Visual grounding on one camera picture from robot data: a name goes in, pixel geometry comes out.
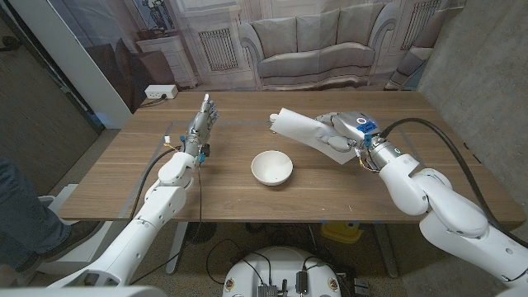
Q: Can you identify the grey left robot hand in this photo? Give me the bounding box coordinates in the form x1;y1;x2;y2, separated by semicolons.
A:
181;93;220;156

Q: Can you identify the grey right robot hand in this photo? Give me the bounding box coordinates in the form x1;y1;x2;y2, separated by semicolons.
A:
315;111;380;153

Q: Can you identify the white paper sheet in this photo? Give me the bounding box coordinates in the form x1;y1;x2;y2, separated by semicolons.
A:
270;107;361;166

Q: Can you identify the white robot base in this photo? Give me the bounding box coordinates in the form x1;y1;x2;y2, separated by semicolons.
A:
221;246;343;297

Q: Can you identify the white ceramic bowl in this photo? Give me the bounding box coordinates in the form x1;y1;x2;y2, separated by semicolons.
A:
251;150;295;187

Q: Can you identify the grey tape outline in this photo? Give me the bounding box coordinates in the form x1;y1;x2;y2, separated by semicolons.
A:
117;118;460;220

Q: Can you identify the white power strip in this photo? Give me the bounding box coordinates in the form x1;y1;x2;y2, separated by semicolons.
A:
144;84;180;101

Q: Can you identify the printed living room backdrop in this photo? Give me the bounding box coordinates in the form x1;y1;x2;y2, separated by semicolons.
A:
47;0;467;113

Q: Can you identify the yellow object under table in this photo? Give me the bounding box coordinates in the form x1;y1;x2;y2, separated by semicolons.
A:
320;221;365;245

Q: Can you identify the white table leg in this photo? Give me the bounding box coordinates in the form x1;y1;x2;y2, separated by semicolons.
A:
164;221;190;276

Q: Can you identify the grey table leg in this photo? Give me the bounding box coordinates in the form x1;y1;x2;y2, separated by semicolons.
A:
372;222;400;280

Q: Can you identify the white platform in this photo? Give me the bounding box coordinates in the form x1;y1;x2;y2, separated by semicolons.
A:
35;183;130;277

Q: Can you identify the dark shoe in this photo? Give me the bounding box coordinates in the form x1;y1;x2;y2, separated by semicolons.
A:
16;220;105;274

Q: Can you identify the person leg in blue jeans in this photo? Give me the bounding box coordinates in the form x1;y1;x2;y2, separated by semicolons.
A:
0;158;73;270

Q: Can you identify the black power strip cable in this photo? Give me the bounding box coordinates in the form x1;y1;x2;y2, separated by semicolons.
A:
139;94;168;110

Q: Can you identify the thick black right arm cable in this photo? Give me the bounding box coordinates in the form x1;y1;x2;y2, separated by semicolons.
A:
378;117;528;249

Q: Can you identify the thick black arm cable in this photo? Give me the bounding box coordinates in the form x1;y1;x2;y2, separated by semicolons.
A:
130;144;182;219
378;117;528;249

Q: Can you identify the thin black left wrist cable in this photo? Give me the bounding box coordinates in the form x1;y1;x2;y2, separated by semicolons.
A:
130;161;205;286

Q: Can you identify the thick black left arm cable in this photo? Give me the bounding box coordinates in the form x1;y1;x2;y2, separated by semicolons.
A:
130;144;182;219

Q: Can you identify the black floor cable loop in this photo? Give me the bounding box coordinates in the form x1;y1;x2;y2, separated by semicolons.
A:
205;238;274;286

